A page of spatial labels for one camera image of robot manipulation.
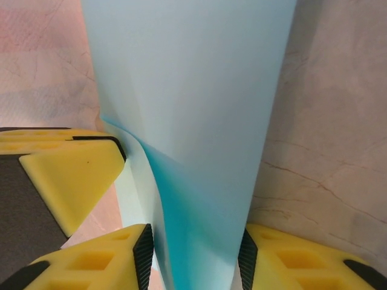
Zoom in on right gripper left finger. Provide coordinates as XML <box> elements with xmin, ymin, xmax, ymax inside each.
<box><xmin>0</xmin><ymin>222</ymin><xmax>155</xmax><ymax>290</ymax></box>

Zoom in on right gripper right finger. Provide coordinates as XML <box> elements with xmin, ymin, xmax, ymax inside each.
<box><xmin>237</xmin><ymin>223</ymin><xmax>387</xmax><ymax>290</ymax></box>

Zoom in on light blue paper sheet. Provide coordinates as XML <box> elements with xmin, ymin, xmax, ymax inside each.
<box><xmin>80</xmin><ymin>0</ymin><xmax>296</xmax><ymax>290</ymax></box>

